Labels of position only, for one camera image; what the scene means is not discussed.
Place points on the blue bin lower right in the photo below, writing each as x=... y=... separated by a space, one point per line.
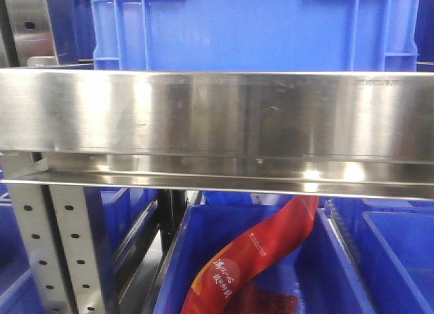
x=391 y=245

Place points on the large blue bin upper shelf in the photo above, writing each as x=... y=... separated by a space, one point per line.
x=255 y=35

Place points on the blue bin lower left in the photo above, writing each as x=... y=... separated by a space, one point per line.
x=122 y=206

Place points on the perforated steel shelf upright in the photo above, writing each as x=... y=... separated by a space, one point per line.
x=63 y=228

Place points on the blue bin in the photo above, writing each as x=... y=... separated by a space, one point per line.
x=391 y=245
x=122 y=206
x=317 y=277

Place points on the stainless steel shelf rail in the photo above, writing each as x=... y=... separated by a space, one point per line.
x=359 y=134

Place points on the blue bin lower centre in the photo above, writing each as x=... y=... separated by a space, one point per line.
x=317 y=277

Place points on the red snack bag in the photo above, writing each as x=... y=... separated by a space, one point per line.
x=250 y=254

